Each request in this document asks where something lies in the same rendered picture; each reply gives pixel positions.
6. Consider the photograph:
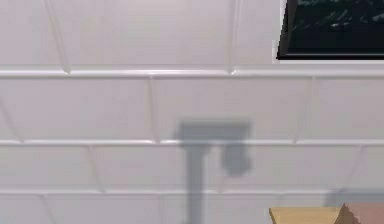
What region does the dark framed wall picture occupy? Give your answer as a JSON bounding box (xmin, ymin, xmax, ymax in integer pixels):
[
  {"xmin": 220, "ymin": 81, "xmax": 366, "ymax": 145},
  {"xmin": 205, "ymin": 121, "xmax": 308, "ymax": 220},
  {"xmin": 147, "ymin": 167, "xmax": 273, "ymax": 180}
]
[{"xmin": 276, "ymin": 0, "xmax": 384, "ymax": 61}]

